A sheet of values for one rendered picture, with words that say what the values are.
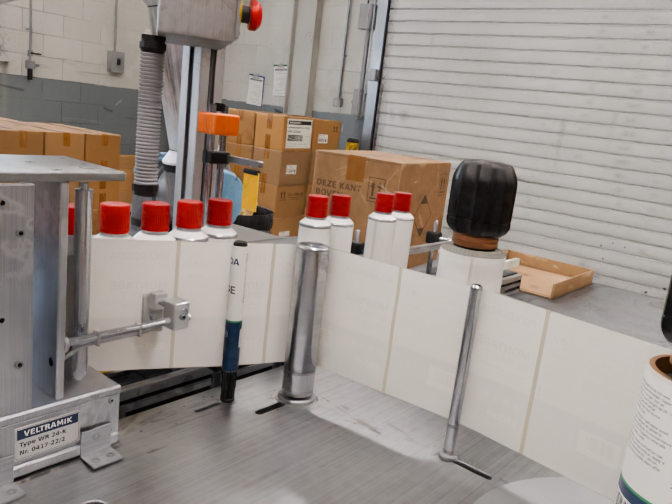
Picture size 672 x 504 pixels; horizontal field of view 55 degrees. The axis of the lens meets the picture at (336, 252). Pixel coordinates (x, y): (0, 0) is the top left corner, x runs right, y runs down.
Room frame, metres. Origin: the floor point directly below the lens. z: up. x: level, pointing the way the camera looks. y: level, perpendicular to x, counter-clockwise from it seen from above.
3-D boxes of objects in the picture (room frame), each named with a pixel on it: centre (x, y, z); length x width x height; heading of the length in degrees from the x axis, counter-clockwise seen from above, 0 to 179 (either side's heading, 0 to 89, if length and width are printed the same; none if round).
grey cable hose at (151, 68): (0.87, 0.27, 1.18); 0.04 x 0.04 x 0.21
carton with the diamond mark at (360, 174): (1.66, -0.10, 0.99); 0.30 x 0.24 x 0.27; 149
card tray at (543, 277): (1.71, -0.53, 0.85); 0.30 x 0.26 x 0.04; 142
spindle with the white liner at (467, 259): (0.82, -0.18, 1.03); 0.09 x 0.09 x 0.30
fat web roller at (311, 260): (0.71, 0.03, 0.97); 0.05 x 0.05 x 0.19
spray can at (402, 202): (1.19, -0.11, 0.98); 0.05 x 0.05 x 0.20
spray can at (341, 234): (1.04, 0.00, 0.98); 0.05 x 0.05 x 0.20
